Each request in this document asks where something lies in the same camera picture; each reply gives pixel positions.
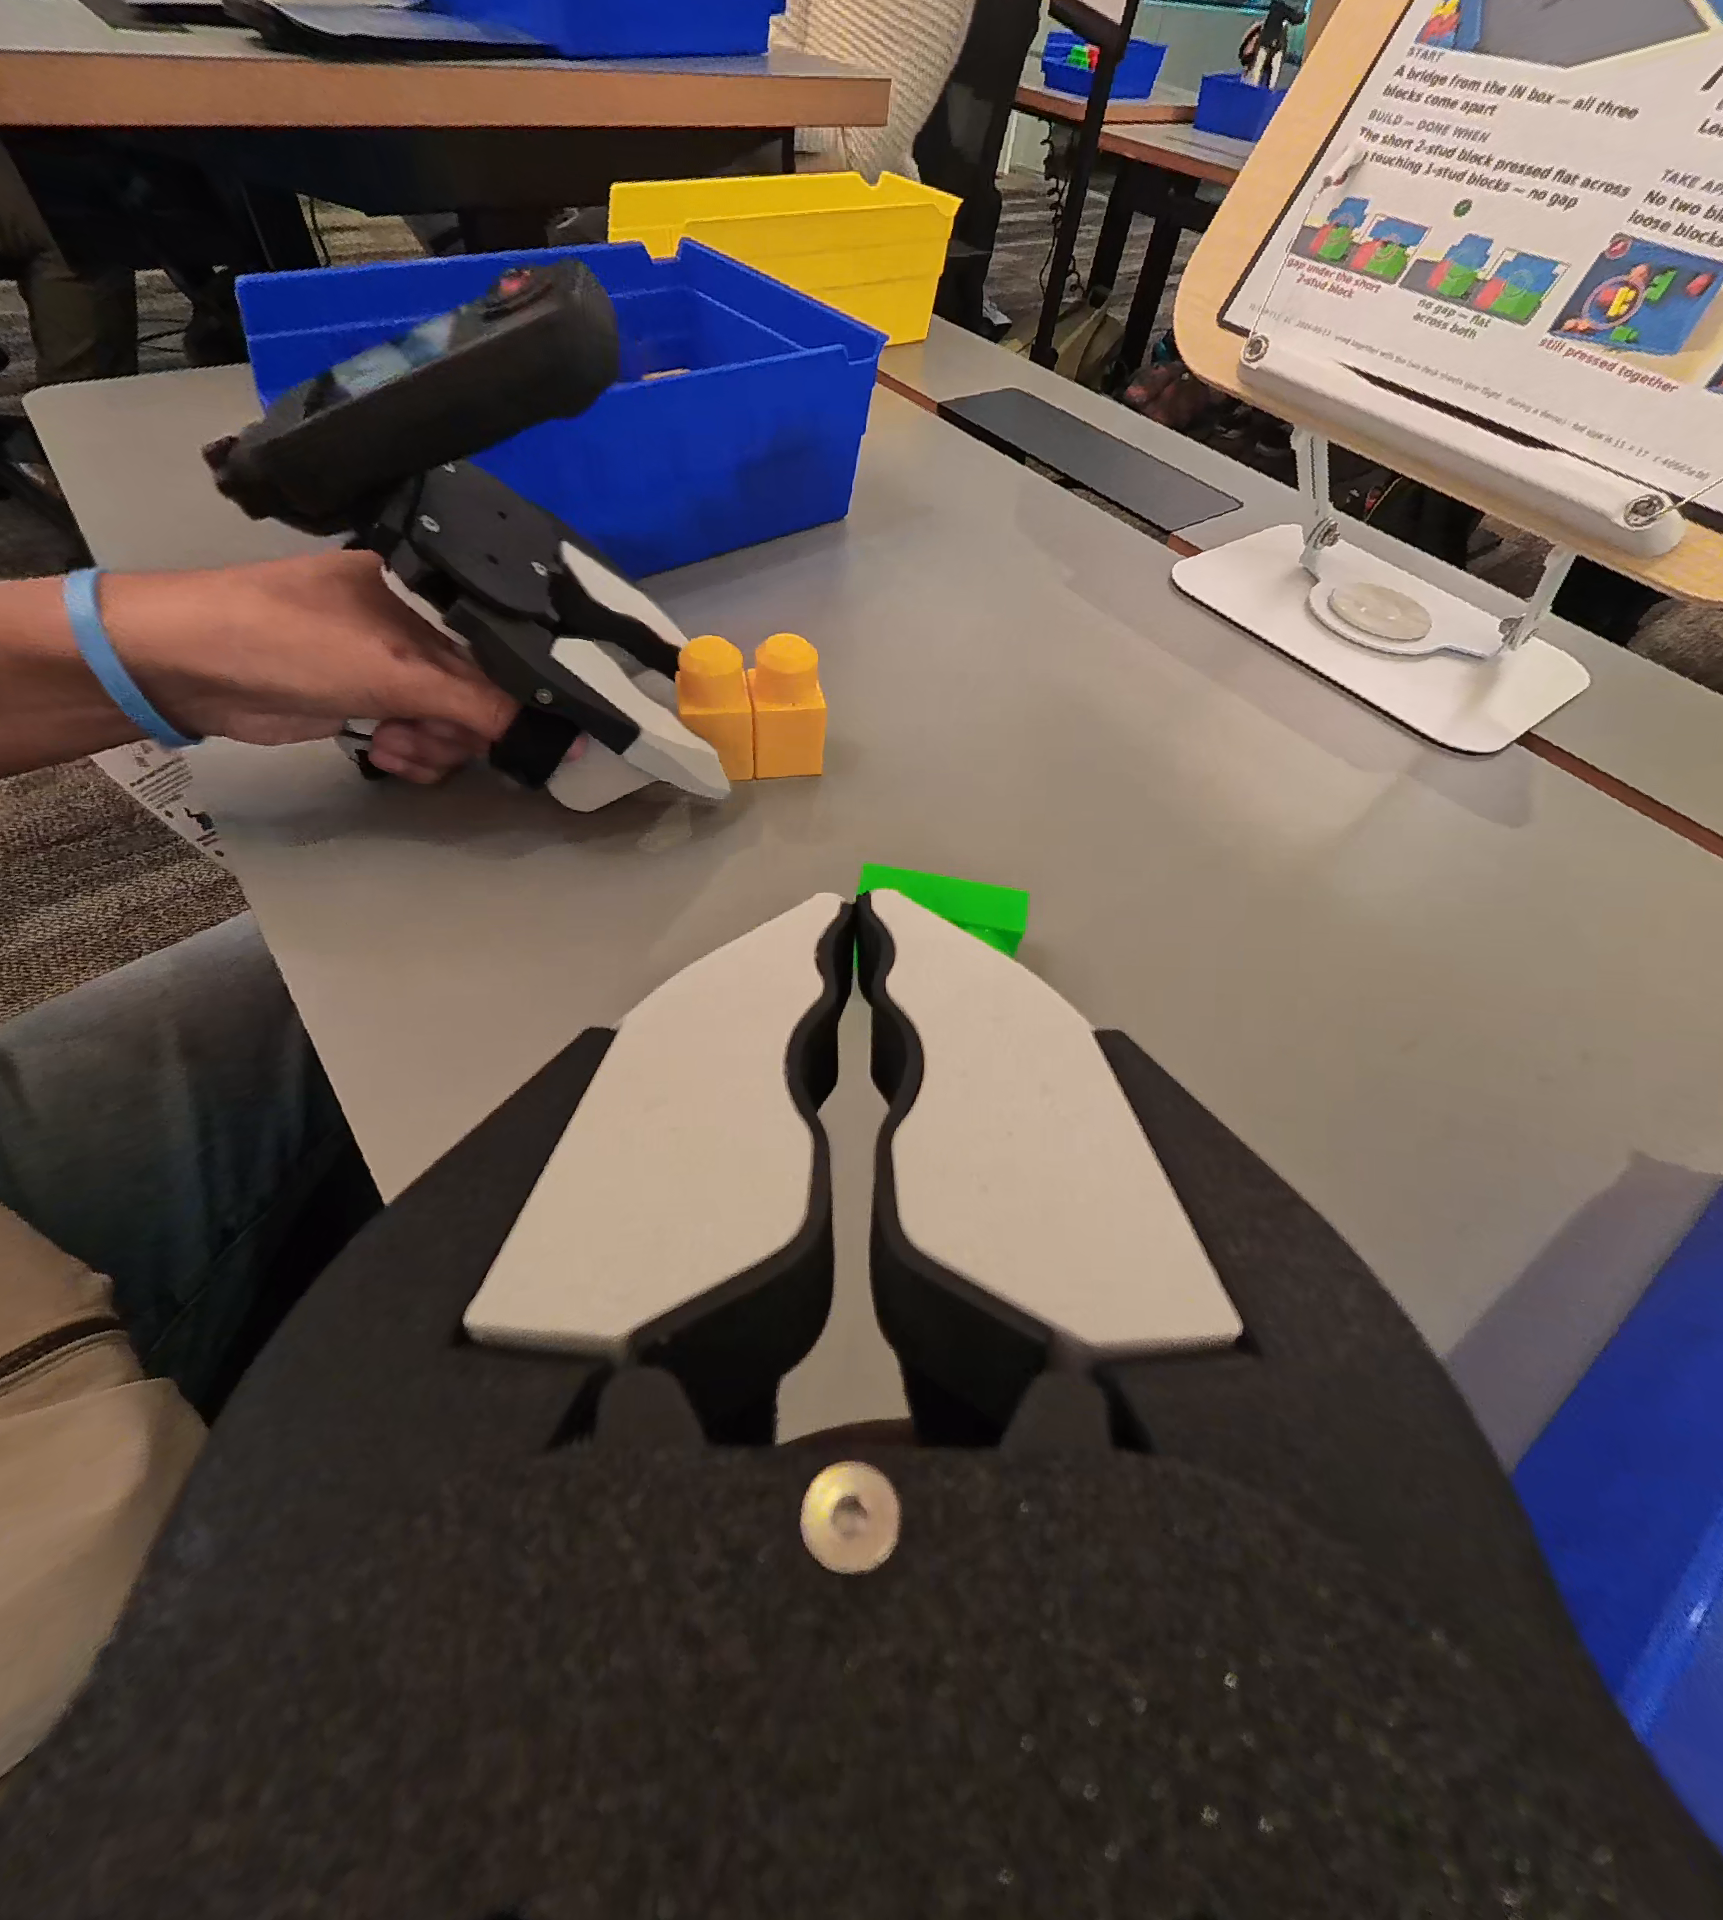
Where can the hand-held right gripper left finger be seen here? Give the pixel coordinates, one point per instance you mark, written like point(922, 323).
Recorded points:
point(666, 1200)

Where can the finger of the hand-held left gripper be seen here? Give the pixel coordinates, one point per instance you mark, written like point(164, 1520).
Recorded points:
point(636, 751)
point(622, 622)

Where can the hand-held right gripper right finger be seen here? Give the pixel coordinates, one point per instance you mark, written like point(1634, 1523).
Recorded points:
point(1058, 1200)

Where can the orange mega block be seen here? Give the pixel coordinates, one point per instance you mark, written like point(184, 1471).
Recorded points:
point(714, 721)
point(790, 721)

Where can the green mega block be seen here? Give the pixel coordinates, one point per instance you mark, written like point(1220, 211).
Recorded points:
point(952, 906)

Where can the person's left hand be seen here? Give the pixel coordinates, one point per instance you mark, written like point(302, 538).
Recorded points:
point(306, 646)

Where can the wooden table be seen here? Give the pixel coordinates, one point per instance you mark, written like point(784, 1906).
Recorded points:
point(202, 90)

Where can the blue wristband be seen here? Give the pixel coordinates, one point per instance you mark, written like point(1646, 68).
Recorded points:
point(126, 667)

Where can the yellow storage bin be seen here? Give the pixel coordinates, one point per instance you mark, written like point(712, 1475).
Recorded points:
point(862, 257)

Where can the printed paper sheet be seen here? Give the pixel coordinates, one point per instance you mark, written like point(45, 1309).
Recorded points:
point(166, 796)

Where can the black flat panel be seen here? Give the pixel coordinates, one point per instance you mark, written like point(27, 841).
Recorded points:
point(1088, 460)

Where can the person's jeans leg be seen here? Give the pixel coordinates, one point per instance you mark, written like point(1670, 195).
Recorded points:
point(112, 1110)

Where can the white board stand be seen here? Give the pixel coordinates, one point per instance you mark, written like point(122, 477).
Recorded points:
point(1462, 690)

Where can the printed instruction sheet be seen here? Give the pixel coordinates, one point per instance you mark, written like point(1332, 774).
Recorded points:
point(1582, 180)

